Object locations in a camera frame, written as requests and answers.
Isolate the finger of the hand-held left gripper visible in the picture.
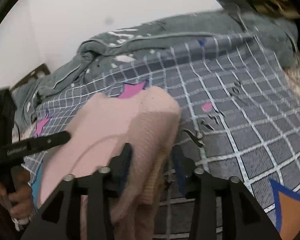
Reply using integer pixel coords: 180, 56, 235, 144
29, 130, 71, 153

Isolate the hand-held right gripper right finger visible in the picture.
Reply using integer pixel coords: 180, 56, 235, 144
172, 146, 282, 240

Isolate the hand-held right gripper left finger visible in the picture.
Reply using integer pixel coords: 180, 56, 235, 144
20, 143, 133, 240

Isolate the pink knit sweater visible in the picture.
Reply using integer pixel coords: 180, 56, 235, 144
36, 86, 182, 240

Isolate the person's left hand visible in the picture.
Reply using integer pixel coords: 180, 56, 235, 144
0, 172, 35, 230

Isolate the dark wooden headboard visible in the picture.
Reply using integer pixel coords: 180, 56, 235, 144
10, 64, 52, 92

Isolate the grey plaid star-print duvet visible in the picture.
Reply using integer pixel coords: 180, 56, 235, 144
14, 36, 300, 240

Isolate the grey-green quilt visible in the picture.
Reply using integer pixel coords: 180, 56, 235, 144
11, 0, 299, 128

